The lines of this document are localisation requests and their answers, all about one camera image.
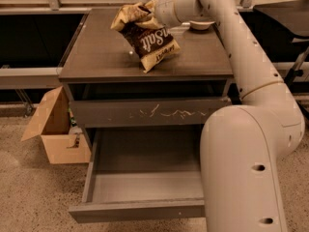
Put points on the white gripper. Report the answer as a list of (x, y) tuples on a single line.
[(163, 14)]

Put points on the brown chip bag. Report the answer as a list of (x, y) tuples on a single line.
[(151, 41)]

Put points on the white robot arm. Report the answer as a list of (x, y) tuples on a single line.
[(241, 144)]

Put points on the grey drawer cabinet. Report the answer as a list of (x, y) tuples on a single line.
[(98, 43)]

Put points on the closed grey top drawer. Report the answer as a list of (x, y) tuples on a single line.
[(145, 112)]

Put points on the open grey middle drawer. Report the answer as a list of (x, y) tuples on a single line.
[(143, 173)]

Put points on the white bowl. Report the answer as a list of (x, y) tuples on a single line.
[(200, 25)]

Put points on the black rolling stand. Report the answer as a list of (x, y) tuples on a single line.
[(294, 16)]

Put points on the bottle in cardboard box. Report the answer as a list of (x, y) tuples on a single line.
[(73, 121)]

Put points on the open cardboard box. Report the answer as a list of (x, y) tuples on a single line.
[(62, 142)]

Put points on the metal window rail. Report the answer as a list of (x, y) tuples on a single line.
[(39, 78)]

